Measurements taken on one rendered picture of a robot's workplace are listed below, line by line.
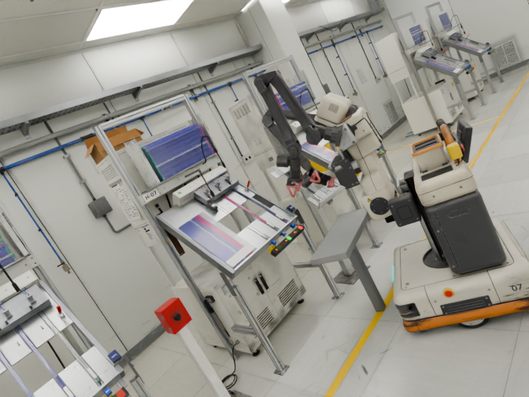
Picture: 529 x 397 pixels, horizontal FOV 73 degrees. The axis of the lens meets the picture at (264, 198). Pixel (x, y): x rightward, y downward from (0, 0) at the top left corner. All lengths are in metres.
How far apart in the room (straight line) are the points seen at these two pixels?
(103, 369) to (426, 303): 1.61
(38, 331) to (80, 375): 0.33
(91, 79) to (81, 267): 1.96
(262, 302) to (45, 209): 2.21
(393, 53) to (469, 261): 4.94
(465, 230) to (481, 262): 0.19
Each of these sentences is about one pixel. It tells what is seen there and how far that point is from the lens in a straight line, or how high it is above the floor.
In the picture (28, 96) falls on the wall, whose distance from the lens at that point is 4.17.
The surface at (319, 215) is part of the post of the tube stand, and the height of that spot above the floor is 0.58.
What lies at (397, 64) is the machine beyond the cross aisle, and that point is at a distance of 6.57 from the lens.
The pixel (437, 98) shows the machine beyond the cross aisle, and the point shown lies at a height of 0.50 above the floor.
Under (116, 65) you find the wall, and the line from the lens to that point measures 4.58.
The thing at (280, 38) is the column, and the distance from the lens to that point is 5.59.
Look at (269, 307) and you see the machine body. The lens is 2.79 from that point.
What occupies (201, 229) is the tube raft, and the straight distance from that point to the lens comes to 2.43.
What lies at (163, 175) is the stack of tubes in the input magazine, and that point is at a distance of 2.57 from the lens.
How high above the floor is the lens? 1.40
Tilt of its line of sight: 10 degrees down
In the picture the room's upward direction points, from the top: 28 degrees counter-clockwise
